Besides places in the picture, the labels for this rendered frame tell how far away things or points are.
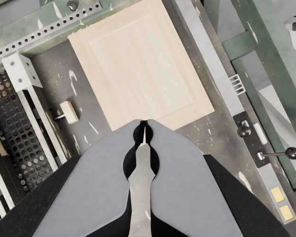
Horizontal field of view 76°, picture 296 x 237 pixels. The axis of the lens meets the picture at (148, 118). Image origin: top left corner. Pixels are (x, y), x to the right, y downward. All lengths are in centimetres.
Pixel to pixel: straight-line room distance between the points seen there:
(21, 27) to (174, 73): 57
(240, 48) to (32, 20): 79
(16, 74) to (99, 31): 33
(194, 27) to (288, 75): 37
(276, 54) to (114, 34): 59
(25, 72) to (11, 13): 102
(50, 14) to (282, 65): 85
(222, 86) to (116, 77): 39
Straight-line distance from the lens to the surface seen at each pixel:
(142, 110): 70
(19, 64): 81
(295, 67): 86
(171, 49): 75
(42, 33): 83
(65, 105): 76
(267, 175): 82
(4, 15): 180
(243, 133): 63
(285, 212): 89
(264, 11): 87
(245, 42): 90
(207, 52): 75
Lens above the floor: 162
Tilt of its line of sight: 33 degrees down
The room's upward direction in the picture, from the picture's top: 155 degrees clockwise
